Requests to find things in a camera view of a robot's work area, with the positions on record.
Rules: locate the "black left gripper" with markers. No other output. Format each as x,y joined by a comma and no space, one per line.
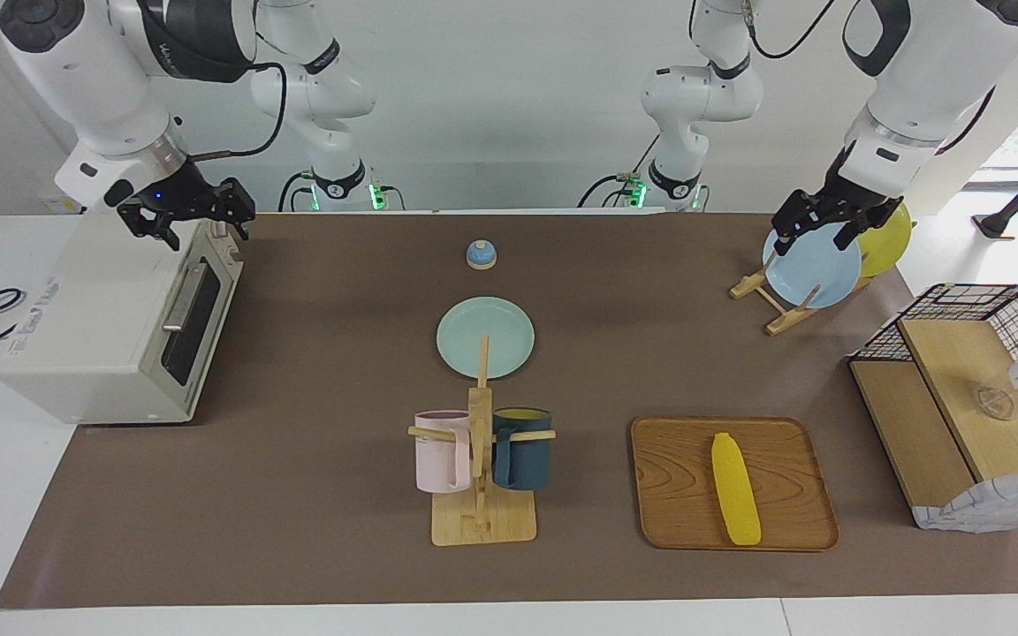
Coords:
847,199

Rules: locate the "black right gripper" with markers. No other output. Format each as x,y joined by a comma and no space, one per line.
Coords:
182,196

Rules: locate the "toaster oven glass door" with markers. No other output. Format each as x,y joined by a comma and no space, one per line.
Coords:
204,327

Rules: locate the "yellow corn cob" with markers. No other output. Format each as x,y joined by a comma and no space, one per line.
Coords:
734,486

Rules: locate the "mint green plate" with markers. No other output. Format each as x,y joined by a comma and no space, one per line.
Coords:
474,340

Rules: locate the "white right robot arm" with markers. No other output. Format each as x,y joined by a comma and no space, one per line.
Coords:
76,79

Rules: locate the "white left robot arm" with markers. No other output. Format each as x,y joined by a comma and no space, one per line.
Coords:
924,79

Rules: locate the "cream white toaster oven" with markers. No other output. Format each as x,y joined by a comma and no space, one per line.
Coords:
85,318

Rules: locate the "light blue plate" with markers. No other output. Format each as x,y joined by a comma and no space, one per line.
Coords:
814,269

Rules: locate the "yellow plate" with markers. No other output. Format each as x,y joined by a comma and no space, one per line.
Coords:
889,247

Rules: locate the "wooden plate rack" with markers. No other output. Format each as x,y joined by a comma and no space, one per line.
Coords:
778,322

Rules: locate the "small clear glass piece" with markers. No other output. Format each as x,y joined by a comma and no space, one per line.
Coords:
995,404

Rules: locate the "small blue round bell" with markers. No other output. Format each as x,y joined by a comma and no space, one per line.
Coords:
482,255

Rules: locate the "brown wooden tray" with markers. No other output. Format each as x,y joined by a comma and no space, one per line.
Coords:
677,486

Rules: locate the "brown table mat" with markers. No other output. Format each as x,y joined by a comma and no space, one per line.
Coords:
297,495

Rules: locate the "white checked cloth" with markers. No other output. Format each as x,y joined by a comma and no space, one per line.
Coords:
995,508

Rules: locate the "pink mug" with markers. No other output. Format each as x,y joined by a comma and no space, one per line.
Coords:
438,455

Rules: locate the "dark blue mug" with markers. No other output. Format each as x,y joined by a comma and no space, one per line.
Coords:
522,459

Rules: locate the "wooden mug rack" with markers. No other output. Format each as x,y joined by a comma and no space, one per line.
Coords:
481,521

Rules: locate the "white wall box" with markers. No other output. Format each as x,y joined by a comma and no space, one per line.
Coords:
56,203

